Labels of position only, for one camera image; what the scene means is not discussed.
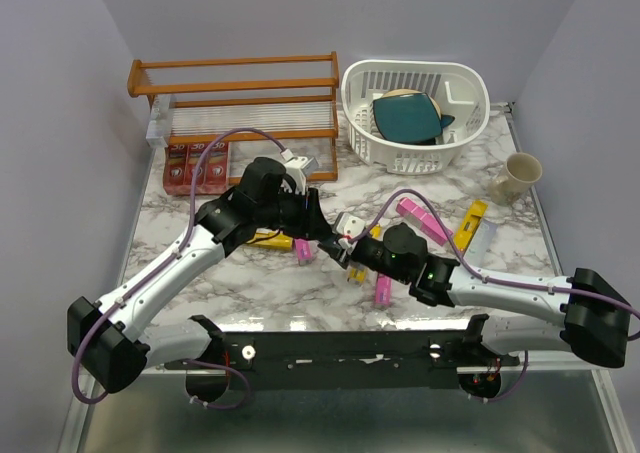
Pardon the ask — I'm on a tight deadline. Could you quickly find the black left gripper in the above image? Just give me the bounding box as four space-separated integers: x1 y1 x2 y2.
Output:
256 184 334 242

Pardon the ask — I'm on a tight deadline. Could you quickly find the yellow toothpaste box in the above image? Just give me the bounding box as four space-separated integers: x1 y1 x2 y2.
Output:
453 200 488 253
347 224 381 286
246 228 293 251

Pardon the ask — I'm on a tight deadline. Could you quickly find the large pink toothpaste box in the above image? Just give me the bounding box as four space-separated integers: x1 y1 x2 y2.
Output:
396 197 452 246

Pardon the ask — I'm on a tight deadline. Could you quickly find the red 3D toothpaste box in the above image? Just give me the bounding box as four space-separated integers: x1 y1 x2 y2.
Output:
203 142 229 195
184 143 206 195
162 144 188 196

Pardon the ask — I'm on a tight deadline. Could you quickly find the silver toothpaste box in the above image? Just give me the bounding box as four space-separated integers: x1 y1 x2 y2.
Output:
464 220 498 266
146 94 175 148

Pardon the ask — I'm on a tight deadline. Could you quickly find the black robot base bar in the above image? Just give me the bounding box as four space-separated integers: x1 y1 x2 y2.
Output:
167 330 519 403

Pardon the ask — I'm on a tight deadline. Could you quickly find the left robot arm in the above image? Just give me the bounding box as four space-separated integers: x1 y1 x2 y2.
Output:
67 151 331 394

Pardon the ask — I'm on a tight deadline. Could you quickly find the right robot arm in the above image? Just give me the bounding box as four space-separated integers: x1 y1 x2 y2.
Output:
319 223 631 368

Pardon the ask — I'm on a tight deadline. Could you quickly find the orange wooden three-tier shelf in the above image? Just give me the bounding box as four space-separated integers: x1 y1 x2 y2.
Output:
127 51 340 182

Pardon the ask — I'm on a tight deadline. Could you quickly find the pink toothpaste box left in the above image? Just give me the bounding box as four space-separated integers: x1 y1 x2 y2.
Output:
294 239 315 266

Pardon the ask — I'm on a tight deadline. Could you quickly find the pink toothpaste box centre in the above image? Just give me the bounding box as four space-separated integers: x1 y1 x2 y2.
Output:
374 273 392 306

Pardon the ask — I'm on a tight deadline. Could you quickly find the teal square plate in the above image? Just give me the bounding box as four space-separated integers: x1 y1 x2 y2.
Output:
372 95 444 145

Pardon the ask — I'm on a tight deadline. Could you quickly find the white plastic basket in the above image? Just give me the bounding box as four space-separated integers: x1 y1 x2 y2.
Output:
341 60 490 175

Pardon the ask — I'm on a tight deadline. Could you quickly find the beige round plate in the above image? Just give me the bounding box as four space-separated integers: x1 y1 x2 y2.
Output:
381 88 442 118

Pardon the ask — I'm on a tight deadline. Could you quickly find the beige ceramic mug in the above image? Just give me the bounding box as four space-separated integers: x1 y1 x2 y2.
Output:
488 152 543 206

